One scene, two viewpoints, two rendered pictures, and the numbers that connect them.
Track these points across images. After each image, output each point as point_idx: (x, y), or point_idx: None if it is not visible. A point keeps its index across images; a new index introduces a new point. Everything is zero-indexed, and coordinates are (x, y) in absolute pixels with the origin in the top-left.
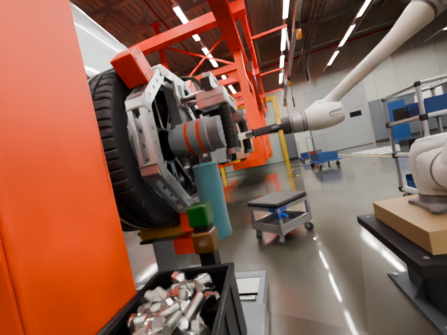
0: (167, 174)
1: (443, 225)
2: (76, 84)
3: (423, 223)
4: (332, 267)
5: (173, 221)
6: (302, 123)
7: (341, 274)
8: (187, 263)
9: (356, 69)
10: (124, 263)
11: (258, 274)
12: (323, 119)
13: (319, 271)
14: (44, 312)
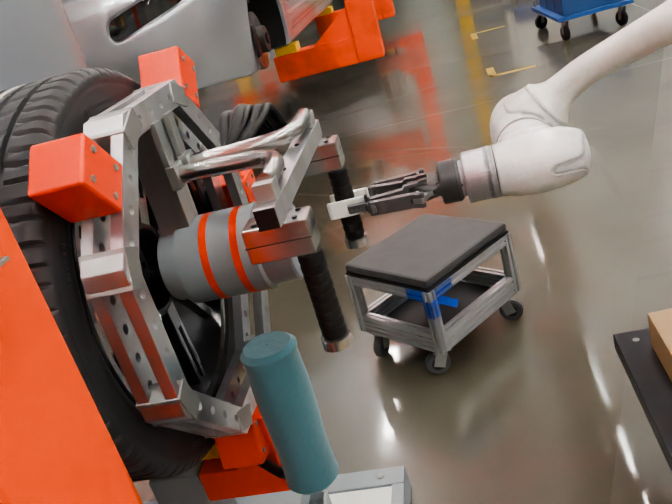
0: (197, 404)
1: None
2: (85, 420)
3: None
4: (555, 437)
5: (204, 453)
6: (490, 188)
7: (571, 454)
8: (232, 503)
9: (626, 38)
10: None
11: (388, 477)
12: (538, 183)
13: (525, 449)
14: None
